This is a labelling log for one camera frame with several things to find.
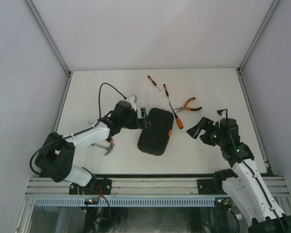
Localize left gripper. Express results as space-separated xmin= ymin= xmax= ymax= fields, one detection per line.
xmin=120 ymin=108 xmax=150 ymax=130

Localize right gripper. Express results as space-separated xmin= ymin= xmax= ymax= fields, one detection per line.
xmin=186 ymin=116 xmax=226 ymax=147

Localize black plastic tool case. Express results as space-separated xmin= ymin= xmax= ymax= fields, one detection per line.
xmin=137 ymin=108 xmax=174 ymax=156

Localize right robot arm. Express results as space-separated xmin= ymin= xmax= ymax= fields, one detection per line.
xmin=186 ymin=117 xmax=291 ymax=233

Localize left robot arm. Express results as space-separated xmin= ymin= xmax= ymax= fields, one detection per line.
xmin=30 ymin=100 xmax=151 ymax=194

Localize small orange precision screwdriver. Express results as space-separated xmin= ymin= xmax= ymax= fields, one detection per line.
xmin=147 ymin=75 xmax=161 ymax=91

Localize small claw hammer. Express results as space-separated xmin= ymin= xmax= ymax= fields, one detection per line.
xmin=92 ymin=143 xmax=114 ymax=156

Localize large orange handled screwdriver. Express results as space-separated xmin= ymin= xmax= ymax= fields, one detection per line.
xmin=169 ymin=102 xmax=183 ymax=129

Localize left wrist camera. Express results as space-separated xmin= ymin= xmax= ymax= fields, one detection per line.
xmin=125 ymin=95 xmax=138 ymax=112

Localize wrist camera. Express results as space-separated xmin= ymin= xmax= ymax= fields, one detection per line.
xmin=217 ymin=108 xmax=227 ymax=118
xmin=125 ymin=95 xmax=138 ymax=112

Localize orange handled needle-nose pliers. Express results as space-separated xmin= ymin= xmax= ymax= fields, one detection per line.
xmin=174 ymin=97 xmax=202 ymax=113

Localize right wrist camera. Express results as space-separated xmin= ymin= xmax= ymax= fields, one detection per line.
xmin=217 ymin=108 xmax=227 ymax=118

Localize right camera cable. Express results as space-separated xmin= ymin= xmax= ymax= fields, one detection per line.
xmin=224 ymin=109 xmax=289 ymax=233

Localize black handled screwdriver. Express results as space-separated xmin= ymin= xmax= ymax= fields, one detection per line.
xmin=88 ymin=121 xmax=113 ymax=144

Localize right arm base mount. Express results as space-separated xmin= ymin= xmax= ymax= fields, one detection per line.
xmin=197 ymin=169 xmax=238 ymax=195

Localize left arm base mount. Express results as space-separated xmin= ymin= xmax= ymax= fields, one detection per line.
xmin=69 ymin=178 xmax=112 ymax=195

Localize aluminium frame rail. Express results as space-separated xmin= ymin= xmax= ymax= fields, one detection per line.
xmin=25 ymin=177 xmax=288 ymax=196

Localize blue slotted cable duct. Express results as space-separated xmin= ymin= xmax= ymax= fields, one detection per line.
xmin=35 ymin=197 xmax=216 ymax=207

